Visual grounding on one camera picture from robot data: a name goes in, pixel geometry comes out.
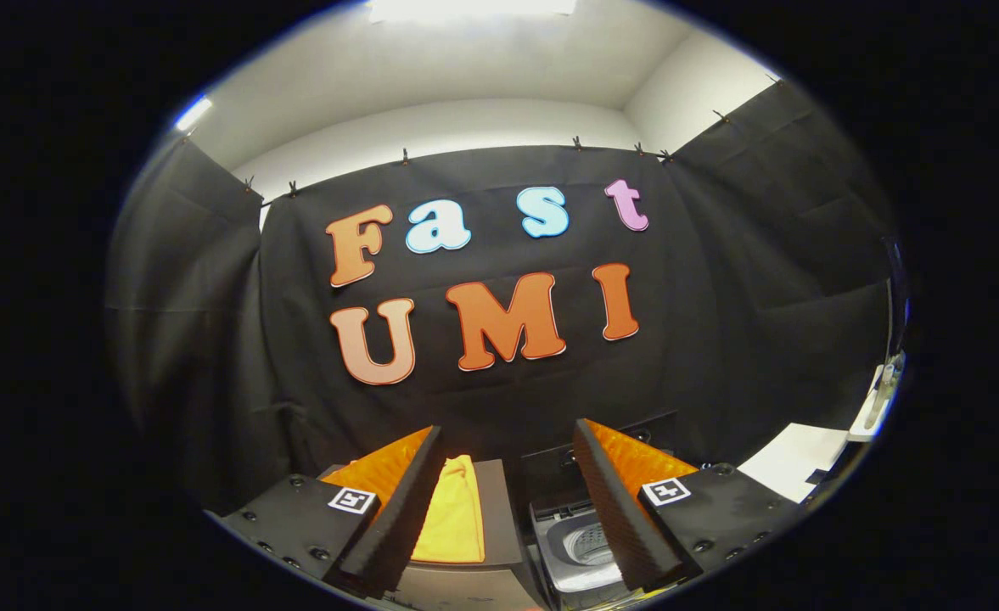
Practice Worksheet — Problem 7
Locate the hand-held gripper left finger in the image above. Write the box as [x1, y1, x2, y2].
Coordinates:
[221, 424, 447, 600]

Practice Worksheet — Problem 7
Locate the grey washing machine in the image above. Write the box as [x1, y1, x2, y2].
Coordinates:
[519, 412, 680, 608]

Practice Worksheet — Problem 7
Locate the white tray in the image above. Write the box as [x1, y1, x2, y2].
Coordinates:
[845, 363, 901, 444]

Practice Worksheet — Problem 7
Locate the yellow polo shirt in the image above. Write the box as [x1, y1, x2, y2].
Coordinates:
[321, 454, 488, 566]

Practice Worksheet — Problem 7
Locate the computer monitor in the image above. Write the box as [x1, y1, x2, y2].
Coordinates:
[883, 236, 909, 362]

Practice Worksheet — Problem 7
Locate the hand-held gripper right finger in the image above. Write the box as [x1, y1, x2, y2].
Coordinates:
[573, 418, 805, 594]

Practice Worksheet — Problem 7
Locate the grey cabinet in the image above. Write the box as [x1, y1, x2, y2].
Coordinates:
[317, 458, 544, 611]

